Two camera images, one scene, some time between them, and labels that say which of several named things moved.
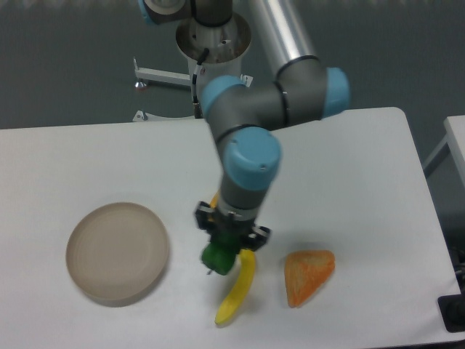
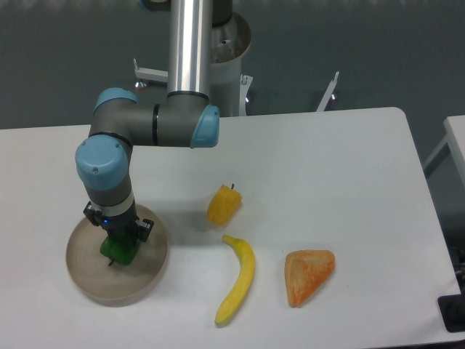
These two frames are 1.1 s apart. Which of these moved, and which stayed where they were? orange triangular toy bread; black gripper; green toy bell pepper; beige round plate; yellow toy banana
Moved: green toy bell pepper; black gripper
Stayed: yellow toy banana; orange triangular toy bread; beige round plate
